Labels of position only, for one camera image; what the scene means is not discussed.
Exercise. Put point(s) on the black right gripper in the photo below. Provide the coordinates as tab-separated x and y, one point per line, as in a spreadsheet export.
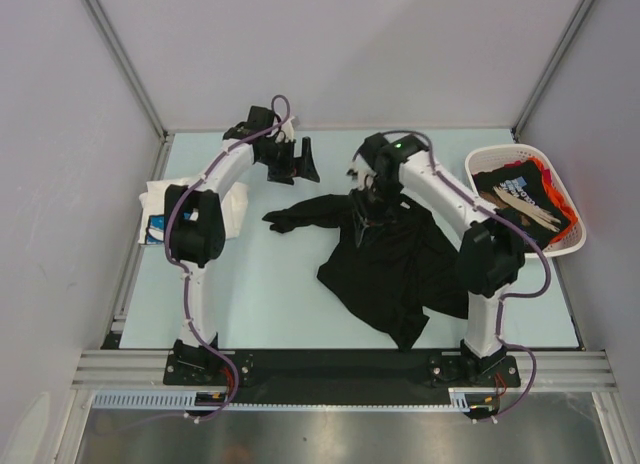
363	213

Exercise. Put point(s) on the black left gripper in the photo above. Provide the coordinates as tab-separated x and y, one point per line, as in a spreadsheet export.
285	174

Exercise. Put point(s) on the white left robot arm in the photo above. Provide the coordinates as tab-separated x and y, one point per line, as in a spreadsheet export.
195	235

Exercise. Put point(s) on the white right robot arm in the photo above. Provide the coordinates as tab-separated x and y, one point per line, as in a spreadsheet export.
491	252

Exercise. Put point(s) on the white folded printed t-shirt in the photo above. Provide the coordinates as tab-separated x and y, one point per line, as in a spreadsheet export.
151	228

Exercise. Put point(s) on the white plastic laundry basket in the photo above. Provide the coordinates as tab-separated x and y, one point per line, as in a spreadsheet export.
493	157

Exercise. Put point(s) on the black printed t-shirt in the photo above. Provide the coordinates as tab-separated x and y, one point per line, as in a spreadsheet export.
518	186

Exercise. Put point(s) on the magenta t-shirt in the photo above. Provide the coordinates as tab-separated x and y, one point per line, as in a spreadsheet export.
547	174

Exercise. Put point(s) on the orange t-shirt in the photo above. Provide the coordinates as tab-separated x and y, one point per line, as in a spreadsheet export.
555	194

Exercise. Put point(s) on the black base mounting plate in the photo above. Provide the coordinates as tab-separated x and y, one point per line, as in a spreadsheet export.
349	377

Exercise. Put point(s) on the aluminium frame rail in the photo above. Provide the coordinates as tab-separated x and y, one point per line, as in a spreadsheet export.
557	371

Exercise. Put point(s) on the white slotted cable duct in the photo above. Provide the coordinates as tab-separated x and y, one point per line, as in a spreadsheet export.
159	400

